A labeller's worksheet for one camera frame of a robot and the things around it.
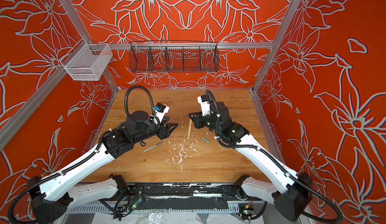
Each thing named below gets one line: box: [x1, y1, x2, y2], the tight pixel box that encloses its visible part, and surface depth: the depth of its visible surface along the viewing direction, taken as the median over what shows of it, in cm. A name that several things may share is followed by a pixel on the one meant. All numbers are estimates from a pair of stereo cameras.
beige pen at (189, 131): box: [187, 124, 192, 140], surface depth 73 cm
